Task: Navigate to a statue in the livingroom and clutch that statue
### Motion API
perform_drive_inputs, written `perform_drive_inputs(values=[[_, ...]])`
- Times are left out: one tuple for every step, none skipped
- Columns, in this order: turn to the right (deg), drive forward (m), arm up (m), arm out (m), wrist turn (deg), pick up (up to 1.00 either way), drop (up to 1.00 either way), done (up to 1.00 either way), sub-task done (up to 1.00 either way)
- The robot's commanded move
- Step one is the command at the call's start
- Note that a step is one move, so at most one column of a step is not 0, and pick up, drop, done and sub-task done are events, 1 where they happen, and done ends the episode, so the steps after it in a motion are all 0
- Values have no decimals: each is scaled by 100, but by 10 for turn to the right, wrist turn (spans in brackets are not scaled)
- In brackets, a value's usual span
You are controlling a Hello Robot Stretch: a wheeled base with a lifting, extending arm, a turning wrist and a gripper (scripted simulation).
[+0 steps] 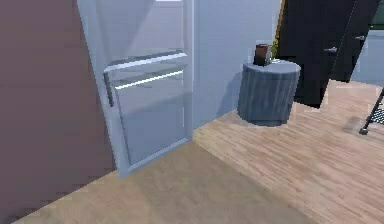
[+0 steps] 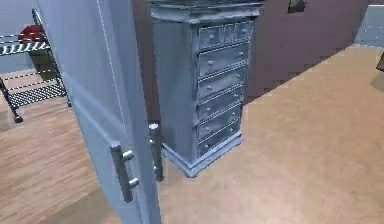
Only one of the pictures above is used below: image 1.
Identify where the round grey side table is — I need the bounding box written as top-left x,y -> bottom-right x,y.
236,59 -> 302,128

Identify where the pale grey room door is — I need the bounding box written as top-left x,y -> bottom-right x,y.
76,0 -> 196,180

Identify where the green house plant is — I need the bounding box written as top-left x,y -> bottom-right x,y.
270,39 -> 280,61

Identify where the black wire rack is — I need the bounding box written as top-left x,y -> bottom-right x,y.
358,87 -> 384,136

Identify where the grey door push bar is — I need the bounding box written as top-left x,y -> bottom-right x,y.
102,49 -> 188,108

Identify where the black cupboard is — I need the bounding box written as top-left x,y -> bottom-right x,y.
275,0 -> 382,110

